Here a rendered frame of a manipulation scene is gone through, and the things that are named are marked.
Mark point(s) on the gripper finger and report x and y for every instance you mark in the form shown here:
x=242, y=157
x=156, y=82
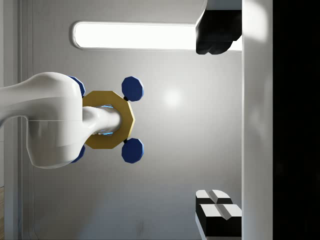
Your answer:
x=220, y=225
x=220, y=27

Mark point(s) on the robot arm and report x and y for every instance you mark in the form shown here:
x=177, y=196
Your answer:
x=50, y=112

